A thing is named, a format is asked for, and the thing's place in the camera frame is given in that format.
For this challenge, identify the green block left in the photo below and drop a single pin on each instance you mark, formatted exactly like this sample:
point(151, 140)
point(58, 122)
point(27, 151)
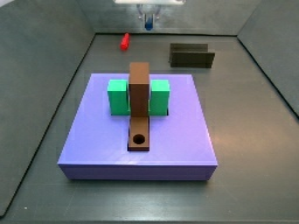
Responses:
point(118, 97)

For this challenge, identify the blue peg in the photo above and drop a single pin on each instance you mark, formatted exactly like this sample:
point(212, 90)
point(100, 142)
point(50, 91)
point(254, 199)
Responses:
point(148, 24)

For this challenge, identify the green block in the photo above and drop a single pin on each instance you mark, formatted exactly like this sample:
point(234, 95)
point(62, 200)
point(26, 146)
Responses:
point(118, 97)
point(160, 90)

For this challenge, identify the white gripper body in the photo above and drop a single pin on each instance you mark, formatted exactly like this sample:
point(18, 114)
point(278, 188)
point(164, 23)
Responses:
point(159, 2)

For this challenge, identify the purple base block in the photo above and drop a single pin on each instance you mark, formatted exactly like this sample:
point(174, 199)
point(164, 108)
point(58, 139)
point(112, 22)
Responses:
point(120, 147)

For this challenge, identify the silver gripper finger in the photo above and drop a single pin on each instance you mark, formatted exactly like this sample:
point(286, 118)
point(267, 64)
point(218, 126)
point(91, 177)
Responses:
point(140, 12)
point(156, 12)

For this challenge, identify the brown T-shaped fixture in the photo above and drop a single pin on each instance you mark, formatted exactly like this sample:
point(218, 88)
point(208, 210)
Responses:
point(139, 96)

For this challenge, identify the red peg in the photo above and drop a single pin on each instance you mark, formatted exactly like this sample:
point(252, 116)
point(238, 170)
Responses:
point(124, 42)

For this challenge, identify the black angle bracket fixture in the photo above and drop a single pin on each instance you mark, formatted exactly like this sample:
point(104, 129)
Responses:
point(191, 55)

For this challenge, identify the green block right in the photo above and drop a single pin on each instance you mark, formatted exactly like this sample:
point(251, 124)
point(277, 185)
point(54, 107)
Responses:
point(160, 90)

